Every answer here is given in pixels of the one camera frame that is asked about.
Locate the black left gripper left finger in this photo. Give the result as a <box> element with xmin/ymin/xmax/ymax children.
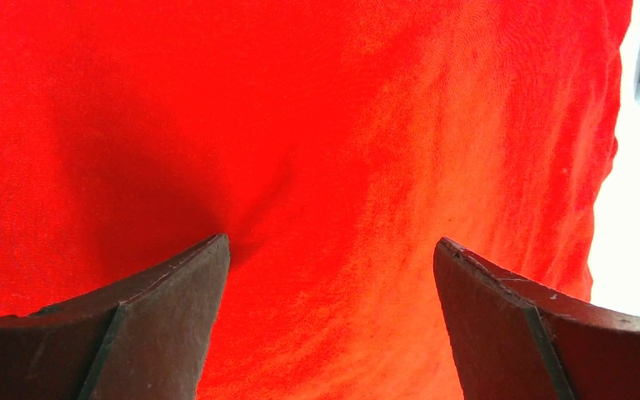
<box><xmin>0</xmin><ymin>234</ymin><xmax>230</xmax><ymax>399</ymax></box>

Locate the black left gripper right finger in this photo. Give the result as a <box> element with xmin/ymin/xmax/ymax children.
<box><xmin>433</xmin><ymin>237</ymin><xmax>640</xmax><ymax>399</ymax></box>

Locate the red t-shirt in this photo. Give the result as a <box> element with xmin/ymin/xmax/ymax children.
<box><xmin>0</xmin><ymin>1</ymin><xmax>632</xmax><ymax>399</ymax></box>

